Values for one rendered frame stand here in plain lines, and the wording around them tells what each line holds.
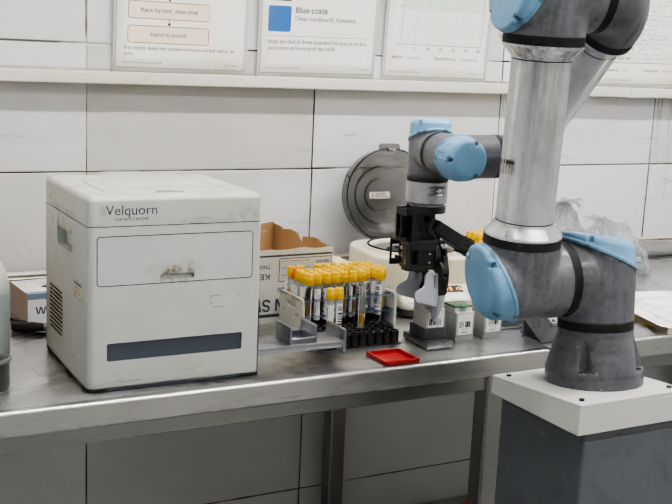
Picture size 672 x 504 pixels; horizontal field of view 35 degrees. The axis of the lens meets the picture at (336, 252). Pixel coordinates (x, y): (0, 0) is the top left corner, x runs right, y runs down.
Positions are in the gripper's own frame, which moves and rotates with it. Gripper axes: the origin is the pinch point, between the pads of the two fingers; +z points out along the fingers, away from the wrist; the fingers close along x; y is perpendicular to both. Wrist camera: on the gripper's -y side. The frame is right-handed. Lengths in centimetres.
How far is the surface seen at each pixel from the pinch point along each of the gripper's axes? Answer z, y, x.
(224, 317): -4.2, 43.4, 8.8
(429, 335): 3.8, 1.4, 2.8
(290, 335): 0.3, 30.9, 6.7
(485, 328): 4.0, -12.2, 0.8
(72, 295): -7, 66, 1
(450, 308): 0.1, -5.4, -1.2
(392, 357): 5.9, 11.3, 6.9
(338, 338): 2.1, 21.2, 5.2
